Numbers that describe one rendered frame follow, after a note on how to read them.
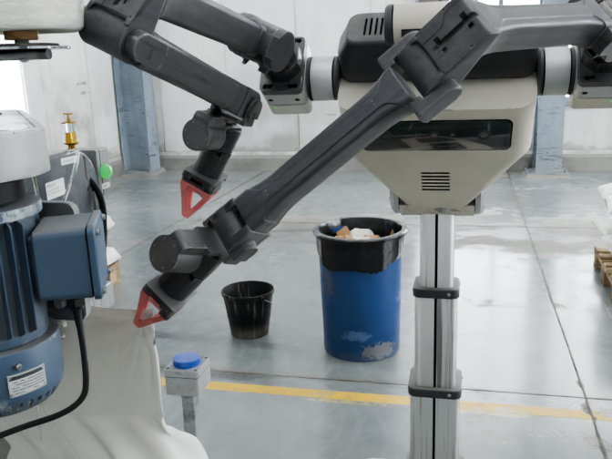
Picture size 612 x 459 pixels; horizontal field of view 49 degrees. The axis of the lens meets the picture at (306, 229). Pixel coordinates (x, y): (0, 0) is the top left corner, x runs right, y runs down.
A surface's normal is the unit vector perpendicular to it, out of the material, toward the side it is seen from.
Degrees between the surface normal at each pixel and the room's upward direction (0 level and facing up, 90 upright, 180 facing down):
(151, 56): 113
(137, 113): 90
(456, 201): 130
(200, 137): 82
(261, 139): 90
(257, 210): 71
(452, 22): 77
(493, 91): 40
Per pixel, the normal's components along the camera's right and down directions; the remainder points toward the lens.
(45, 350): 0.94, 0.07
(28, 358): 0.81, 0.14
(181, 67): 0.85, 0.41
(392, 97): -0.47, -0.09
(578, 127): -0.22, 0.25
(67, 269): 0.19, 0.23
